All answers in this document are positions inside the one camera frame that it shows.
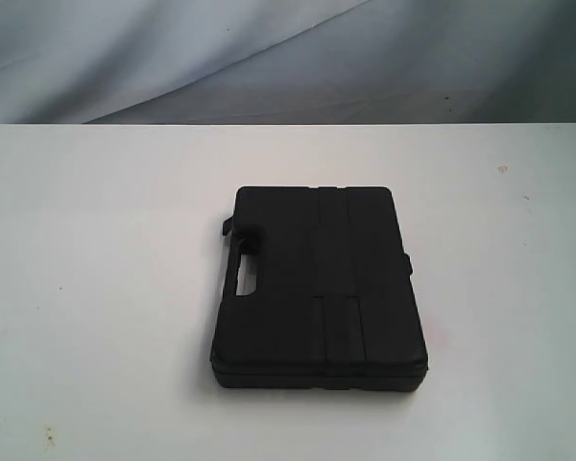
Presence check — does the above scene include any black plastic tool case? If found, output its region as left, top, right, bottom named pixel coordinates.
left=210, top=186, right=428, bottom=392

